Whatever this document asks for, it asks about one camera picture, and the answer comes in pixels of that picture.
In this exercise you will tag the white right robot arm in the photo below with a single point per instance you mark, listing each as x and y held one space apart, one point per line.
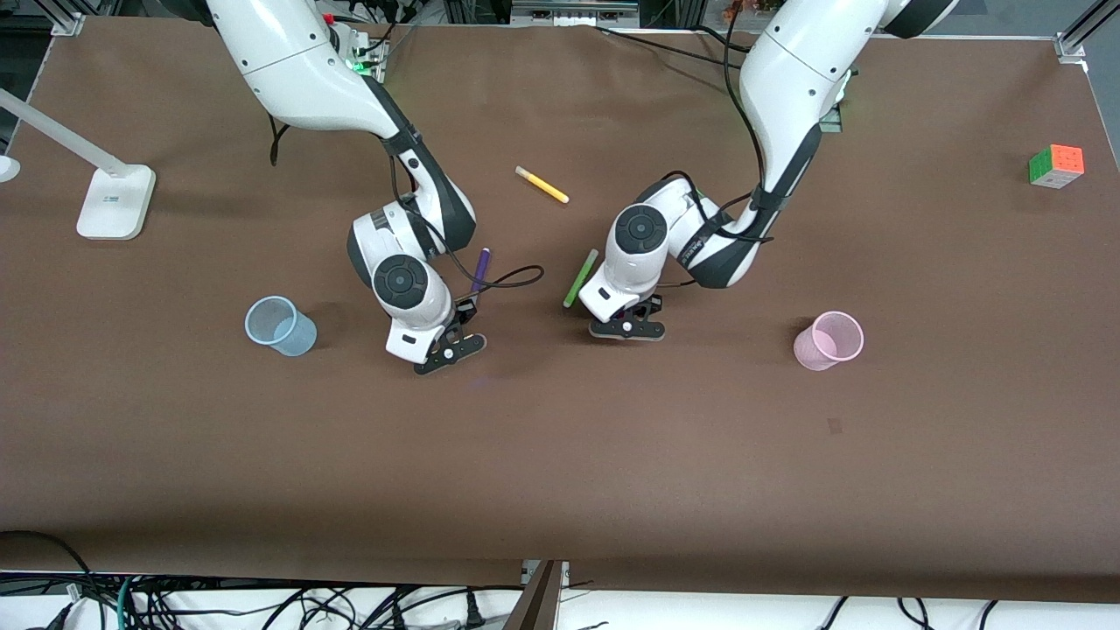
297 70

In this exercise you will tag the yellow marker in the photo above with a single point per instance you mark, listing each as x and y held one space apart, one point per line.
542 185

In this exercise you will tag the green marker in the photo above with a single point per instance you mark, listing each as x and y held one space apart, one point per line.
582 276

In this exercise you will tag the blue plastic cup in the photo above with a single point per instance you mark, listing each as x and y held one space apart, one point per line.
284 328

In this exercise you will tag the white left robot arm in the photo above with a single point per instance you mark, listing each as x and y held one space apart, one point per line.
787 79

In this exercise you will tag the white desk lamp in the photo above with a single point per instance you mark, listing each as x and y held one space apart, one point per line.
114 201

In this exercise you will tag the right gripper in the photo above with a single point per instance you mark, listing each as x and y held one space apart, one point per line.
465 309

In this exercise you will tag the aluminium profile post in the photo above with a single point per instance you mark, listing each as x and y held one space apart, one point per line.
541 599

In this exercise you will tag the colourful puzzle cube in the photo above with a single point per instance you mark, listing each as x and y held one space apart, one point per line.
1057 166

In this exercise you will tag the purple marker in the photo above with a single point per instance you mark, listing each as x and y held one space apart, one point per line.
481 267

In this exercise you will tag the grey metal bracket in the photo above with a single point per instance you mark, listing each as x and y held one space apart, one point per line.
573 10

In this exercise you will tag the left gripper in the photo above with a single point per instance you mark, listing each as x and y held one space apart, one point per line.
652 302

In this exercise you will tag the pink plastic cup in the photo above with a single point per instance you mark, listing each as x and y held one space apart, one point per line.
827 343

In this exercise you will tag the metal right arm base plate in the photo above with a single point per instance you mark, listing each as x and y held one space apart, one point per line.
374 61

